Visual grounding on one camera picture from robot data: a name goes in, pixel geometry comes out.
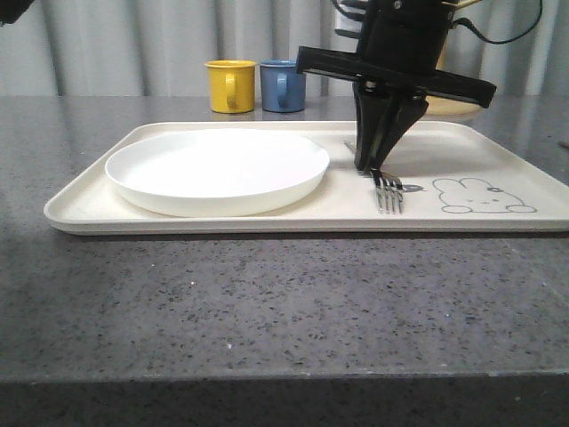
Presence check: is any blue mug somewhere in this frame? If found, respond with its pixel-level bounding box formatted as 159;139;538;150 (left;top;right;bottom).
260;60;306;113

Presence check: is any black cable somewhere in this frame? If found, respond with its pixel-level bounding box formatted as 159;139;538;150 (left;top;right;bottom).
452;0;544;45

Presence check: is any yellow mug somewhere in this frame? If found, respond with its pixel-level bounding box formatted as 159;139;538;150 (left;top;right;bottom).
204;60;257;114

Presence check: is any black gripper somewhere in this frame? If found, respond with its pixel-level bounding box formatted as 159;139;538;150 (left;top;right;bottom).
297;1;496;170

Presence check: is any cream rabbit serving tray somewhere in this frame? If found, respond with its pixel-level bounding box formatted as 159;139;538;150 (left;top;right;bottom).
44;121;568;235

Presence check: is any wooden mug tree stand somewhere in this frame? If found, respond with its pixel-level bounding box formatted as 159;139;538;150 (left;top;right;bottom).
426;0;482;117

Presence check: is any white round plate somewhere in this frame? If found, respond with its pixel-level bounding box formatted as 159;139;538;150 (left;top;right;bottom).
105;128;330;217

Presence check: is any silver metal fork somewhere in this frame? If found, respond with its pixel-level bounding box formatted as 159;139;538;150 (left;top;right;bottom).
358;168;405;214

